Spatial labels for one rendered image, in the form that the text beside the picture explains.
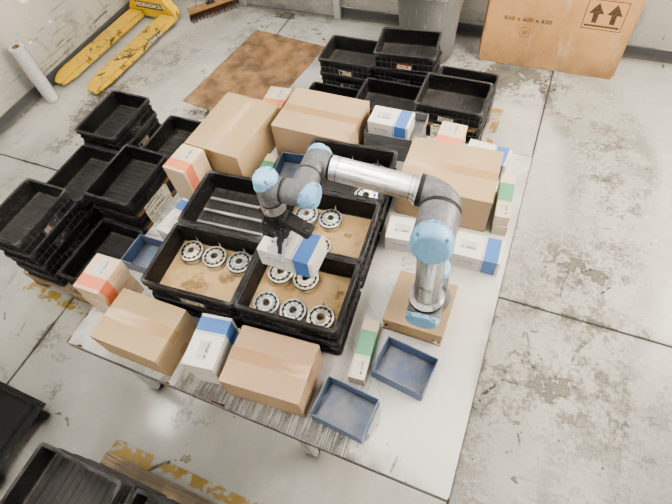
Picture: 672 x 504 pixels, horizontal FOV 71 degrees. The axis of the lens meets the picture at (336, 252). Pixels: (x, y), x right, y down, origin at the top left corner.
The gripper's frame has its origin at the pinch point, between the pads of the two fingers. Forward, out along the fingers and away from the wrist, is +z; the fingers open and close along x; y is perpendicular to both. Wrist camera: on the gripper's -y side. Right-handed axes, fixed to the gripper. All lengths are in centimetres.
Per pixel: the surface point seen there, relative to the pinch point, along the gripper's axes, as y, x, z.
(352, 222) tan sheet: -6.3, -36.0, 28.5
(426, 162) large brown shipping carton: -28, -72, 22
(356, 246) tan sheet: -12.2, -25.0, 28.5
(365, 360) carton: -31, 17, 36
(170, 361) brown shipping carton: 38, 43, 35
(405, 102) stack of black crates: 11, -170, 73
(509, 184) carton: -64, -78, 30
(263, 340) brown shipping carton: 4.2, 26.0, 25.3
